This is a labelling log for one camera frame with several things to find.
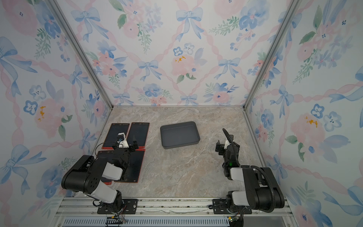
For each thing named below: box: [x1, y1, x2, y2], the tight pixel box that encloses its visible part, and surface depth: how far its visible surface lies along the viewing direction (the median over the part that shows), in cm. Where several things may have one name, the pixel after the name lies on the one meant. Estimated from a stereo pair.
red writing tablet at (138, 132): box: [126, 122, 150, 152], surface depth 108 cm
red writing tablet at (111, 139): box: [101, 122, 130, 150], surface depth 108 cm
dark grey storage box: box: [160, 121, 201, 149], surface depth 105 cm
